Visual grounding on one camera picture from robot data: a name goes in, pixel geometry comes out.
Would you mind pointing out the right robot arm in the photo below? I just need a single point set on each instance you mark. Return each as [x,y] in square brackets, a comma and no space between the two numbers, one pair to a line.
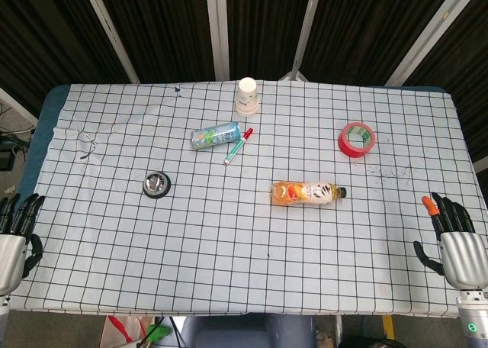
[472,319]

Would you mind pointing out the orange juice bottle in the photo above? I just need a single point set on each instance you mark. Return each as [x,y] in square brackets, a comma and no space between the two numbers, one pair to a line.
[301,192]

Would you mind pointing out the red tape roll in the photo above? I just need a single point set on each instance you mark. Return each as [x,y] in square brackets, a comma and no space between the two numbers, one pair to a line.
[355,146]

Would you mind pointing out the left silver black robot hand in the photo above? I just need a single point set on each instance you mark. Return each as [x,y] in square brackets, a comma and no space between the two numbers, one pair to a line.
[10,249]

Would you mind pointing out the white grid tablecloth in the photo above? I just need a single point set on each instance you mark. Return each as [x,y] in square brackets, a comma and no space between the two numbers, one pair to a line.
[244,256]

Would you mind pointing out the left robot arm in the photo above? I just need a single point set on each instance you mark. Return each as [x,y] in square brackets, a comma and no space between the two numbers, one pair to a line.
[2,317]

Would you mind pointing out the white partition frame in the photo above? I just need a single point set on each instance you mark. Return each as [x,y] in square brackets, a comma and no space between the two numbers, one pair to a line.
[219,31]

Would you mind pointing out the green red marker pen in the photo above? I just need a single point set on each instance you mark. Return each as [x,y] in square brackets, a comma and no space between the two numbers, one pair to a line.
[238,146]

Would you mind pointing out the blue patterned drink can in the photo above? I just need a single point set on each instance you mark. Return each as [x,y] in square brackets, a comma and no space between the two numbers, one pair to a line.
[215,136]

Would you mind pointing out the green plastic object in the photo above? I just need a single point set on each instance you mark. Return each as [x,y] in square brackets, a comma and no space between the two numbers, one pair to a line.
[157,332]

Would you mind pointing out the red white bag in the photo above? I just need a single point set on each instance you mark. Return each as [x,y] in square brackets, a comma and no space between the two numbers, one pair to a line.
[121,330]

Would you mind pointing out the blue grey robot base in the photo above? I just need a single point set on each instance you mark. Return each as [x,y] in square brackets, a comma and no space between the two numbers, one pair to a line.
[248,331]

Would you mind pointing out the white paper cup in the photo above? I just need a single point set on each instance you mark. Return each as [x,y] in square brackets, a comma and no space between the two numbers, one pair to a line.
[247,97]

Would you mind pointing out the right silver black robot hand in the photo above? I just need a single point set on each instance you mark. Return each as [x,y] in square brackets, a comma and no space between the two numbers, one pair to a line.
[460,253]

